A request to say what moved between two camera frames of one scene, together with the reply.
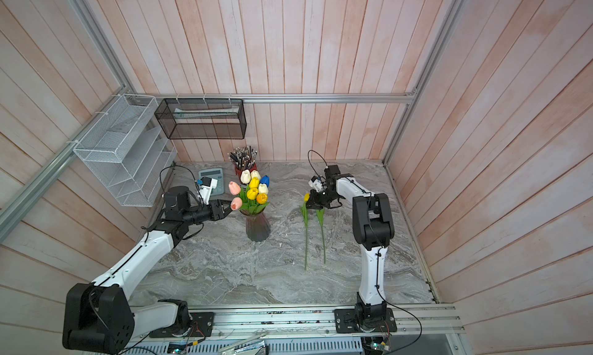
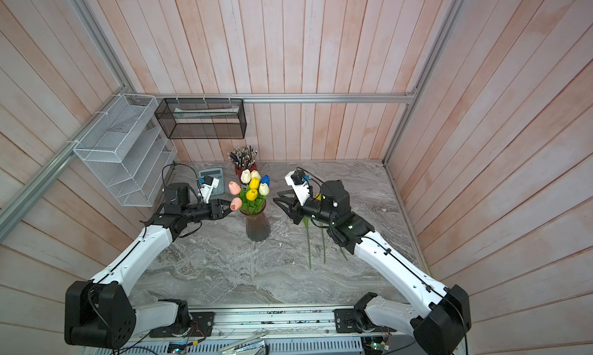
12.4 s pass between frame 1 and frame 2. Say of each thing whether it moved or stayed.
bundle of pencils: stayed
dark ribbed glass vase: stayed
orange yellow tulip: moved
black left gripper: stayed
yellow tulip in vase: stayed
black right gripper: moved
